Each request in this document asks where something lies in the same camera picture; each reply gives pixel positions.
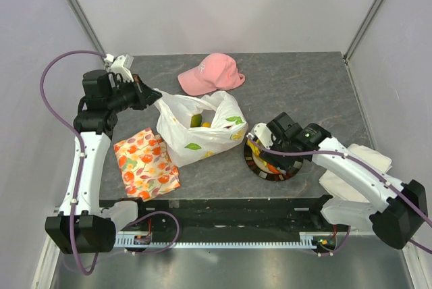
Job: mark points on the pink baseball cap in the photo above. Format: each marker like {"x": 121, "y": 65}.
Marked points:
{"x": 216, "y": 71}

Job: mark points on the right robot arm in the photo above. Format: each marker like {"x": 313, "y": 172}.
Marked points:
{"x": 394, "y": 210}

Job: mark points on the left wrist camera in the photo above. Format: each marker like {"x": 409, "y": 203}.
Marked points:
{"x": 119, "y": 65}

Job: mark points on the white folded towel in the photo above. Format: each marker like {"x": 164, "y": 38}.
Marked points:
{"x": 346, "y": 179}

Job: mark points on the floral orange cloth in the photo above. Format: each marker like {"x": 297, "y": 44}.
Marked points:
{"x": 146, "y": 169}

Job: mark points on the fake red tomato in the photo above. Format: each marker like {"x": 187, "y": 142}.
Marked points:
{"x": 275, "y": 170}

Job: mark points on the fake banana bunch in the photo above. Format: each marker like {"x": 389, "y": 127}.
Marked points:
{"x": 255, "y": 146}

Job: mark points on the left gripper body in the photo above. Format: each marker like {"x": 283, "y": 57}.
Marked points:
{"x": 129, "y": 94}

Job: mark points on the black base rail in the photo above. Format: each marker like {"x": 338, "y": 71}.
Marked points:
{"x": 288, "y": 215}

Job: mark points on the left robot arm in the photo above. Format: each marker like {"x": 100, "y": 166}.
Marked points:
{"x": 81, "y": 226}

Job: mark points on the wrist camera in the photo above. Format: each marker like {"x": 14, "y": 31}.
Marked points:
{"x": 261, "y": 132}
{"x": 119, "y": 65}

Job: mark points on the dark striped ceramic plate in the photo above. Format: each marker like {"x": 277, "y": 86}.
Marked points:
{"x": 261, "y": 170}

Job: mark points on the white plastic bag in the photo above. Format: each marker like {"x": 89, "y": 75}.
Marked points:
{"x": 187, "y": 144}

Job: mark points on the left aluminium frame post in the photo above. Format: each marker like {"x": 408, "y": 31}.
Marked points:
{"x": 85, "y": 25}

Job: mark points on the right aluminium frame post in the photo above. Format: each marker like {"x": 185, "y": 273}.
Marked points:
{"x": 363, "y": 29}

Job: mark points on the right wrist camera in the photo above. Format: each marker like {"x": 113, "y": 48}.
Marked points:
{"x": 261, "y": 132}

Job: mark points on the fake green mango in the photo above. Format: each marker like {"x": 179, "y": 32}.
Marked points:
{"x": 196, "y": 121}

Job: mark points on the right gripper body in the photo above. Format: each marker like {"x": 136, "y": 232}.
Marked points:
{"x": 284, "y": 160}

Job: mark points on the aluminium frame post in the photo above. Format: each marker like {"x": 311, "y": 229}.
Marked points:
{"x": 85, "y": 25}
{"x": 363, "y": 29}

